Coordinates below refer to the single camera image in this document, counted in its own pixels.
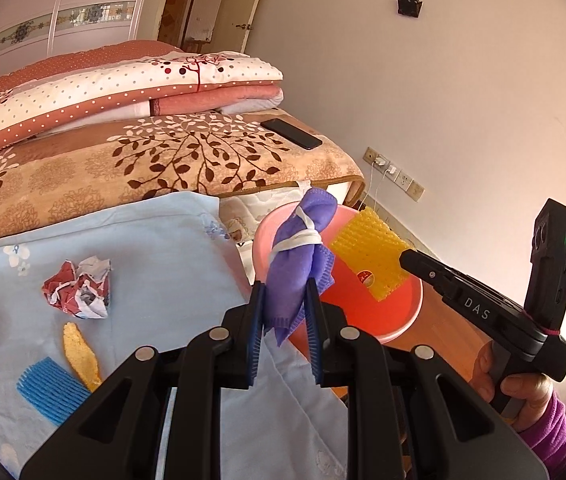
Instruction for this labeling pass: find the purple cloth with white tie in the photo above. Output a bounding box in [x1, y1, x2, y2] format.
[263, 188, 337, 344]

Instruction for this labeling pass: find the red white paper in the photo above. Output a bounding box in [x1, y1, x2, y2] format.
[41, 256, 112, 320]

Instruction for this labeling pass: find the yellow orange peel piece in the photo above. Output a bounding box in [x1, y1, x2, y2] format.
[62, 322, 102, 392]

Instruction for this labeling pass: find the purple sleeve forearm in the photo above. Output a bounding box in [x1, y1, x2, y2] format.
[520, 392, 566, 479]

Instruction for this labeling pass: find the pink plastic trash bucket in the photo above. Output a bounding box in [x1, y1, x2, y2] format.
[251, 203, 423, 344]

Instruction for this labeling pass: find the right hand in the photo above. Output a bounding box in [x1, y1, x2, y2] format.
[468, 341, 556, 434]

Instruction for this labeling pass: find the white mattress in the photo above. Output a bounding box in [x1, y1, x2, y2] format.
[219, 181, 311, 284]

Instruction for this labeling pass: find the brown leaf pattern blanket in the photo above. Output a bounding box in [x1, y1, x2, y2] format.
[0, 110, 364, 238]

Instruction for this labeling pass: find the light blue floral cloth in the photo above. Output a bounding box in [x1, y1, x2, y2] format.
[0, 193, 347, 479]

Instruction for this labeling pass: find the black smartphone on bed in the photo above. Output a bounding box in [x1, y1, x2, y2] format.
[260, 118, 322, 151]

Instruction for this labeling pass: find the folded pink blanket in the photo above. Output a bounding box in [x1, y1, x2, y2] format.
[149, 84, 284, 116]

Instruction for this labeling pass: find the folded dotted tree quilt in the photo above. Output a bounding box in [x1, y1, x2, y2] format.
[0, 40, 283, 150]

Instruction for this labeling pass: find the beige open door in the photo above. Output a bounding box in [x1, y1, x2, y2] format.
[209, 0, 259, 52]

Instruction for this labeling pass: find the wooden bed frame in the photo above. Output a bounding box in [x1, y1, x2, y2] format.
[326, 180, 365, 207]

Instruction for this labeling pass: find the wall power outlet strip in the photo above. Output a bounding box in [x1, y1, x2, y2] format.
[363, 146, 425, 202]

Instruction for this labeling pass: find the white charger cable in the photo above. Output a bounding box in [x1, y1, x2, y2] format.
[362, 158, 395, 212]

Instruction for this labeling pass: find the black wall mounted device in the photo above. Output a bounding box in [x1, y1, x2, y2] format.
[397, 0, 423, 18]

